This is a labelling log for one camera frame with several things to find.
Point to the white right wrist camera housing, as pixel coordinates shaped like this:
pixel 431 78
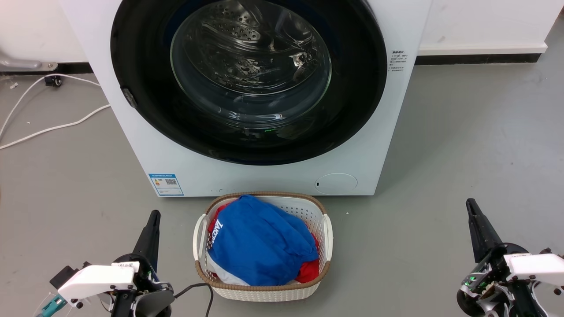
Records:
pixel 537 265

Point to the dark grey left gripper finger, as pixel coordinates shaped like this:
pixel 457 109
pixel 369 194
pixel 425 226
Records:
pixel 144 244
pixel 154 246

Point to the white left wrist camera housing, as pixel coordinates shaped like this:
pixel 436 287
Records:
pixel 97 278

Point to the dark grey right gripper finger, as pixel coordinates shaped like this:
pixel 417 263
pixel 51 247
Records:
pixel 473 237
pixel 487 237

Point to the red garment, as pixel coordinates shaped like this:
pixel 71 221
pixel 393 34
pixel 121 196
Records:
pixel 309 271

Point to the grey door edge fitting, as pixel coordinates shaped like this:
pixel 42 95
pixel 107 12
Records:
pixel 128 97

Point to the round white filter cover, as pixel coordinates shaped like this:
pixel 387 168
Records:
pixel 335 183

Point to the grey metal floor bracket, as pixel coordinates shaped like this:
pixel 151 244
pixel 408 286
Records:
pixel 22 64

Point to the blue garment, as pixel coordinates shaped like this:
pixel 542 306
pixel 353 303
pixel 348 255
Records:
pixel 260 242

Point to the white woven-rim laundry basket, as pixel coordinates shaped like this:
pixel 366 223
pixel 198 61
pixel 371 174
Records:
pixel 264 293

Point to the black round glass washer door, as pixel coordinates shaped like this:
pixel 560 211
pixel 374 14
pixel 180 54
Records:
pixel 132 53

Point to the small black plug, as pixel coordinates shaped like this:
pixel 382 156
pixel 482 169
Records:
pixel 53 81

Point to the steel perforated washer drum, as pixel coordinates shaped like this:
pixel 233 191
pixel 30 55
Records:
pixel 246 57

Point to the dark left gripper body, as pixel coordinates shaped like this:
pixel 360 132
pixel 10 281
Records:
pixel 147 304

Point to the small printed text label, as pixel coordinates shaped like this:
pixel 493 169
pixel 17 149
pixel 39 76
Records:
pixel 397 61

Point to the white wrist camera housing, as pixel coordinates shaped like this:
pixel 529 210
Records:
pixel 537 265
pixel 97 278

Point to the blue energy label sticker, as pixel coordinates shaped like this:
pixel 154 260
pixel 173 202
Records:
pixel 166 185

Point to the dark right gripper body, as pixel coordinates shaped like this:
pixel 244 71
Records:
pixel 484 288

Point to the white garment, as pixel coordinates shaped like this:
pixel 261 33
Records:
pixel 222 274

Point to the white front-load washing machine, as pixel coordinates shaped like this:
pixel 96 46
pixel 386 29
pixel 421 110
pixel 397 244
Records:
pixel 264 176

